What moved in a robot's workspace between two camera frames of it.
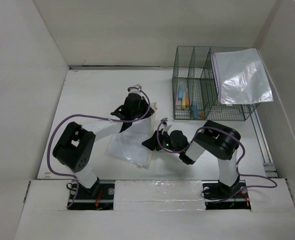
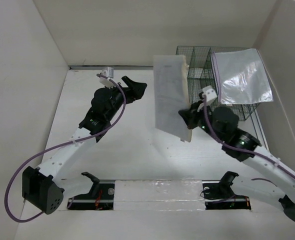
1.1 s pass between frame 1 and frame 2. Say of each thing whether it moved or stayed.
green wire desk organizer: stayed
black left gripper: moved
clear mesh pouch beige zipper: moved
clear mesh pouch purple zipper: stayed
